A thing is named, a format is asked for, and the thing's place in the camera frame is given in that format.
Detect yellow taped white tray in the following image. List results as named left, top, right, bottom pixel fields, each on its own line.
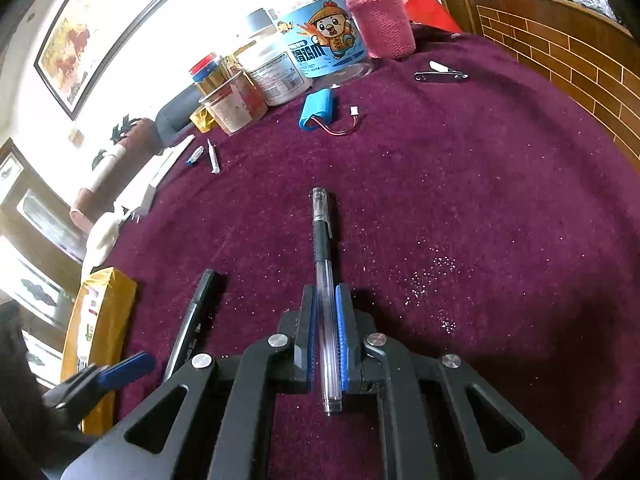
left=60, top=266, right=139, bottom=437

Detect black marker pink cap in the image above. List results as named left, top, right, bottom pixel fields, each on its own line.
left=163, top=269, right=215, bottom=382

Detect thin translucent gel pen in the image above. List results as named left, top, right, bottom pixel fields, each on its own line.
left=311, top=188, right=342, bottom=416

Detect bagged round cakes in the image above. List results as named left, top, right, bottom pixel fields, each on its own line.
left=80, top=211, right=122, bottom=282

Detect white power adapter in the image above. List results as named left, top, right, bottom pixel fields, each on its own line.
left=127, top=184, right=156, bottom=222

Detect white papers stack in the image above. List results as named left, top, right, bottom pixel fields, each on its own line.
left=114, top=134, right=195, bottom=212

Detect maroon velvet tablecloth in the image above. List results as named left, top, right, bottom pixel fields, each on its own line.
left=108, top=28, right=639, bottom=479

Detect white pen refill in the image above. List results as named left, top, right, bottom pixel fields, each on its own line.
left=207, top=141, right=221, bottom=174

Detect brown armchair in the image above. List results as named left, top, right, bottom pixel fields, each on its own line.
left=70, top=116, right=164, bottom=233

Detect small blue white cap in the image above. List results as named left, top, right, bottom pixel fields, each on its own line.
left=186, top=146, right=204, bottom=166

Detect black leather sofa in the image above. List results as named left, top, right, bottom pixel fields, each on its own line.
left=154, top=84, right=202, bottom=148

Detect orange label plastic jar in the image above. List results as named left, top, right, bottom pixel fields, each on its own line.
left=198, top=70, right=268, bottom=136

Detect blue battery pack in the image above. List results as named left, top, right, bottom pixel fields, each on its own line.
left=298, top=88, right=334, bottom=131

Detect red lid jar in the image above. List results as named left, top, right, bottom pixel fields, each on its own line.
left=189, top=53, right=236, bottom=96

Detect nail clipper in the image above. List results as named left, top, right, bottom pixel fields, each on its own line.
left=413, top=61, right=469, bottom=82

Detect white label jar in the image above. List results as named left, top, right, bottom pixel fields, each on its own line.
left=236, top=36, right=311, bottom=107

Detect wooden brick pattern cabinet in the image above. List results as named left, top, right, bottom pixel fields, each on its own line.
left=465, top=0, right=640, bottom=164

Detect pink knitted thermos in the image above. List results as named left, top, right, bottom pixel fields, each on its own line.
left=347, top=0, right=416, bottom=58

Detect red gift bag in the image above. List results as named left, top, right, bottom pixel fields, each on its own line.
left=402, top=0, right=462, bottom=32

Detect blue cartoon snack jar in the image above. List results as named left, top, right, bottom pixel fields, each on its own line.
left=273, top=0, right=372, bottom=88

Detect framed wall painting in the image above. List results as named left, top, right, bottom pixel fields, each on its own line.
left=35, top=0, right=167, bottom=119

